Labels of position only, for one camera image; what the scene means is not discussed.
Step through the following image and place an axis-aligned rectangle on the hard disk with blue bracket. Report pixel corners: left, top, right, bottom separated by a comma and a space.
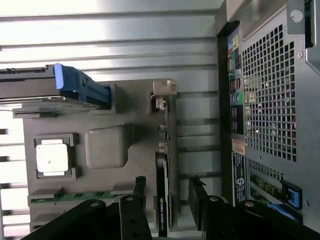
0, 63, 111, 111

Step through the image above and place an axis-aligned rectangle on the grey plastic parts rack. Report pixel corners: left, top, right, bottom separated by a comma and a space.
12, 82, 181, 240

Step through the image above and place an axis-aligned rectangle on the silver CPU chip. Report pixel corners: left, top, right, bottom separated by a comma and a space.
35, 143, 70, 174

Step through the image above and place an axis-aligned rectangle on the blue case latch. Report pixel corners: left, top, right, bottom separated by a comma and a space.
266, 180, 304, 221

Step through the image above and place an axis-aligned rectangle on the green RAM stick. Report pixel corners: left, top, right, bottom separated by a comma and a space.
31, 191, 119, 201

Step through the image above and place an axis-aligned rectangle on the black open PC case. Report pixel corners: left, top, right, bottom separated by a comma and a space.
215, 0, 320, 240

